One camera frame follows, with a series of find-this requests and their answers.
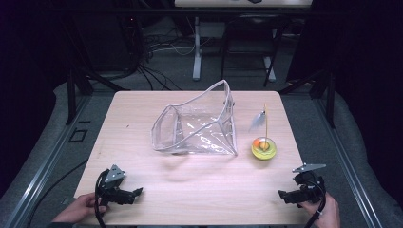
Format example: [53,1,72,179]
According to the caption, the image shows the black stool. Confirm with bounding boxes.
[219,13,291,88]

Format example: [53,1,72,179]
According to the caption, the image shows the person's right hand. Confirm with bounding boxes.
[298,192,341,228]

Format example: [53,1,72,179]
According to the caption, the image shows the black metal stand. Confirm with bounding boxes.
[60,18,131,125]
[278,67,336,129]

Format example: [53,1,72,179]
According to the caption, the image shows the person's left hand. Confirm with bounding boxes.
[51,192,108,224]

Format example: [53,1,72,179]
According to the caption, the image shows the black floor cable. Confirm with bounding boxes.
[26,158,89,228]

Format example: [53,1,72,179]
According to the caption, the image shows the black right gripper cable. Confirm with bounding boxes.
[303,180,327,228]

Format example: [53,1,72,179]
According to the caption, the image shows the bundle of floor cables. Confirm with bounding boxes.
[126,18,210,92]

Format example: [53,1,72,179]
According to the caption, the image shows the yellow feather stick toy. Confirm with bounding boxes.
[247,103,278,162]

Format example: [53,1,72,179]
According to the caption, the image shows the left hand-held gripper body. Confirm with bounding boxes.
[95,163,135,205]

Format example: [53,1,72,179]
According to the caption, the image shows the clear plastic zipper bag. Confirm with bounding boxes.
[150,79,239,157]

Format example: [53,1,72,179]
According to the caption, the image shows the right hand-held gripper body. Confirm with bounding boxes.
[291,162,327,204]

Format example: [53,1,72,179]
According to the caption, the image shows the white desk leg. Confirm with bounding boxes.
[192,16,202,82]

